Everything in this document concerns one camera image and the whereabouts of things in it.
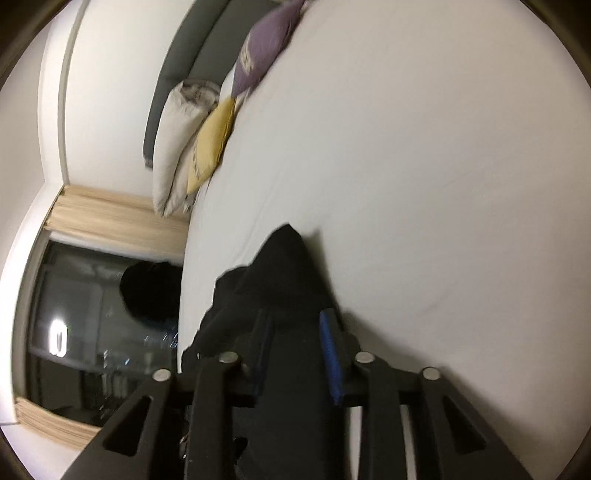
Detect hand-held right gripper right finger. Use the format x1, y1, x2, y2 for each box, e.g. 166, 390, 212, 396
318, 308, 536, 480

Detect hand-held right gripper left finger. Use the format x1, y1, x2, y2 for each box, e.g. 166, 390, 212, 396
65, 309, 278, 480

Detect black pants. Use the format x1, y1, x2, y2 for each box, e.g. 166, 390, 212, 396
180, 224, 361, 480

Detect dark garment on chair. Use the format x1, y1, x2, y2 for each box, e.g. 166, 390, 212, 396
119, 261, 183, 333

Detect white bed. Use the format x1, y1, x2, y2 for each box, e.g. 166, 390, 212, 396
178, 0, 591, 480

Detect beige curtain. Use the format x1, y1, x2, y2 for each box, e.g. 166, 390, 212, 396
44, 185, 190, 259
14, 397, 100, 450

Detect large window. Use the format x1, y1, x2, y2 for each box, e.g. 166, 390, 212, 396
25, 235, 185, 430

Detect yellow cushion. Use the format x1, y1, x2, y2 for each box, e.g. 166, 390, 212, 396
186, 96, 238, 195

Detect stacked beige pillows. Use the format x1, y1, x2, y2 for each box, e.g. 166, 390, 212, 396
151, 79, 222, 217

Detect purple cushion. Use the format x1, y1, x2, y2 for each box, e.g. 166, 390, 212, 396
230, 0, 308, 97

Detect grey padded headboard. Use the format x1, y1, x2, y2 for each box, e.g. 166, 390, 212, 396
142, 0, 278, 169

